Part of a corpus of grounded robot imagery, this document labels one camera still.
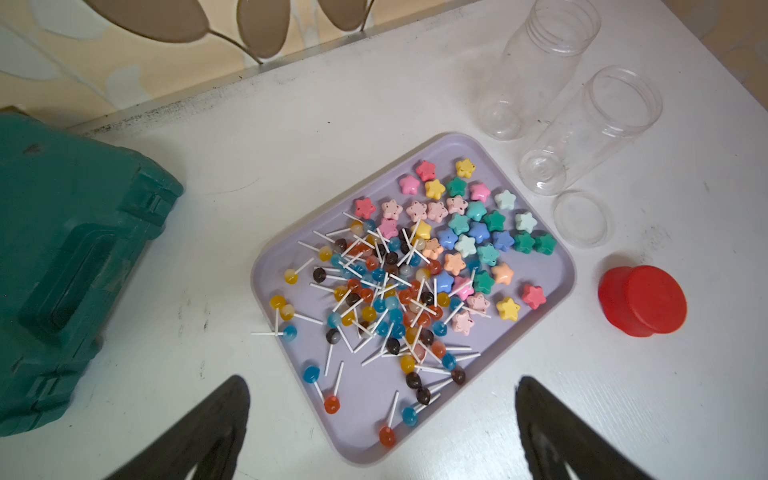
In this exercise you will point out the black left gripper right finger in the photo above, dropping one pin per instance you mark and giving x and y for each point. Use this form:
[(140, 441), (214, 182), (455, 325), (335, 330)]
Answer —
[(558, 443)]

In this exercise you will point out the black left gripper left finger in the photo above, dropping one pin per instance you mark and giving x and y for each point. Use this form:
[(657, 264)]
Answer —
[(204, 444)]

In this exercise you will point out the clear jar lid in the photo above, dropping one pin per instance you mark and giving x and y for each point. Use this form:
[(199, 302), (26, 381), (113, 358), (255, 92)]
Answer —
[(582, 219)]

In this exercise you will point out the red lidded clear jar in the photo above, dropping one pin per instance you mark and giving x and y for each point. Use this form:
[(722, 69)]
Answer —
[(613, 108)]

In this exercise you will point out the clear jar of star candies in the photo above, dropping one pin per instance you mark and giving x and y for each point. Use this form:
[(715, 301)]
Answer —
[(538, 61)]

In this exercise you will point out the pile of star candies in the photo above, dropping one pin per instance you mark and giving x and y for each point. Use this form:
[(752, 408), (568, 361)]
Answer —
[(447, 248)]

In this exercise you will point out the lilac plastic tray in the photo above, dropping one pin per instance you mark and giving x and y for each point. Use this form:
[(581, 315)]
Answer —
[(492, 336)]

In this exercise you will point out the pile of lollipops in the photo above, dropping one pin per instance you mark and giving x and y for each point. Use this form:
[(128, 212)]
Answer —
[(369, 382)]

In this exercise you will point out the green plastic block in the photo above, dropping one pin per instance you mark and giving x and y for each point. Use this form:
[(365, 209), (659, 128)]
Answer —
[(76, 214)]

